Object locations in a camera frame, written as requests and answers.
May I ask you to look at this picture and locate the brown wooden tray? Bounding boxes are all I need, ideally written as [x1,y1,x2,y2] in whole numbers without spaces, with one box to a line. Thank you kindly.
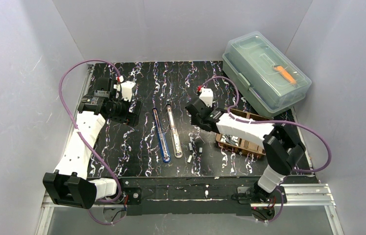
[216,109,269,159]

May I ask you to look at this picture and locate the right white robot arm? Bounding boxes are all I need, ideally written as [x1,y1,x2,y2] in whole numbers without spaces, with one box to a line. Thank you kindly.
[185,98,306,201]

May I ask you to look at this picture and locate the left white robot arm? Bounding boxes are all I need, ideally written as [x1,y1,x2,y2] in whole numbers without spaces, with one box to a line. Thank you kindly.
[43,77,142,209]

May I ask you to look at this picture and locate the pile of staple strips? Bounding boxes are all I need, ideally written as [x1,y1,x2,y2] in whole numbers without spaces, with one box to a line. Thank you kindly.
[220,134,240,146]

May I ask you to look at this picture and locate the black marbled mat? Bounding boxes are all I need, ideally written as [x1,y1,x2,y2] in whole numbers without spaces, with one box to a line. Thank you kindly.
[72,60,307,178]

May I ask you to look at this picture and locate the clear plastic storage box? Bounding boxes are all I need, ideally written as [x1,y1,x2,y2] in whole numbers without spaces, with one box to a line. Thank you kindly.
[222,31,312,118]

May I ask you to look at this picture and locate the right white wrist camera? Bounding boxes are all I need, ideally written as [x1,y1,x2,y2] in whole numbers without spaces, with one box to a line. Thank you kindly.
[197,86,214,108]

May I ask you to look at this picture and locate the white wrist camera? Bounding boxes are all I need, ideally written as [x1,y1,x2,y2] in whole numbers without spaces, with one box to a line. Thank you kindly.
[197,86,214,108]
[116,75,136,101]

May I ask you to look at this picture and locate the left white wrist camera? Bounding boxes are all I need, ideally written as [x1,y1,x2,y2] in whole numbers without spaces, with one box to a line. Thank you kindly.
[116,75,136,101]

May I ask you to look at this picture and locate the orange handled tool in box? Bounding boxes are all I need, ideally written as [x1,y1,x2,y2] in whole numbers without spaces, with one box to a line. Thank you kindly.
[273,65,297,85]

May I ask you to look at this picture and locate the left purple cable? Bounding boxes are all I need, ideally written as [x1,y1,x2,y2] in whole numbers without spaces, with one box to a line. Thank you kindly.
[58,59,128,226]

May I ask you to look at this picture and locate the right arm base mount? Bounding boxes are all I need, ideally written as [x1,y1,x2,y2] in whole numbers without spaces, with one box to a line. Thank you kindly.
[230,186,288,224]

